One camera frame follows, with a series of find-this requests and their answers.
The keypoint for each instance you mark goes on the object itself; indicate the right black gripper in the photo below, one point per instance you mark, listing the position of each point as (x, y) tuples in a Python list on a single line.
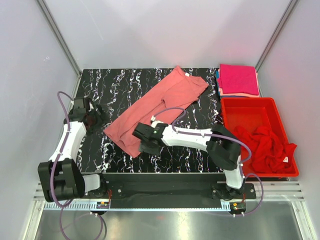
[(154, 151)]

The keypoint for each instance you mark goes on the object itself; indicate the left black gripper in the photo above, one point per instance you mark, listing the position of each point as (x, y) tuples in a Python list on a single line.
[(102, 119)]

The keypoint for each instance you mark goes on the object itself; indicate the salmon pink t shirt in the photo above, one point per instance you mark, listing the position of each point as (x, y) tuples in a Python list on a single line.
[(178, 89)]

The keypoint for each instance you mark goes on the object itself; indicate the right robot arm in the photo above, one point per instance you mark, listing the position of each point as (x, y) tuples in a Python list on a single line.
[(223, 148)]

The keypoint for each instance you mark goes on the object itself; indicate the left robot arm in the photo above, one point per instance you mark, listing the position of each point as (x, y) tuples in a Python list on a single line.
[(60, 178)]

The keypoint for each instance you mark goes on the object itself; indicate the black marble pattern mat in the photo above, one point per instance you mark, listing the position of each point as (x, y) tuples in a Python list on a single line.
[(116, 90)]

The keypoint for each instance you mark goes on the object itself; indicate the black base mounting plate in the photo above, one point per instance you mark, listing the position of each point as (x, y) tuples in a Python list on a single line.
[(161, 200)]

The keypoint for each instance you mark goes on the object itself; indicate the blue folded t shirt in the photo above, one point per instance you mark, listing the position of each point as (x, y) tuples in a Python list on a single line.
[(217, 76)]

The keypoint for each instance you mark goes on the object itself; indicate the red plastic bin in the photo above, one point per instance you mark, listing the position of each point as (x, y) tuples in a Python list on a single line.
[(251, 113)]

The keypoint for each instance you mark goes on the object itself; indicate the magenta folded t shirt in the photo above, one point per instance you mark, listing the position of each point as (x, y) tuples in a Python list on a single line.
[(238, 79)]

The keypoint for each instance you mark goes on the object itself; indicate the red t shirt in bin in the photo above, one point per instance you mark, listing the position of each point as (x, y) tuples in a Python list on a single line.
[(269, 154)]

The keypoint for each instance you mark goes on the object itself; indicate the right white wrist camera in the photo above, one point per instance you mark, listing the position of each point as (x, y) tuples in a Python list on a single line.
[(154, 122)]

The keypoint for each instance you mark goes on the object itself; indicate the white cable duct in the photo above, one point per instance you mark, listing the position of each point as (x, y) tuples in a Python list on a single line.
[(98, 206)]

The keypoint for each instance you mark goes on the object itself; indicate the left aluminium corner post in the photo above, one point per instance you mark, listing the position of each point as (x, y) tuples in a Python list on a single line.
[(58, 35)]

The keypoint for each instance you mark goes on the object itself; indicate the aluminium corner post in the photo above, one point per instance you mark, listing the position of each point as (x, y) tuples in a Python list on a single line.
[(277, 32), (58, 35)]

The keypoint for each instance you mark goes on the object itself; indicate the right aluminium corner post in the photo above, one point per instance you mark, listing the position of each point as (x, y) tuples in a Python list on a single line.
[(277, 32)]

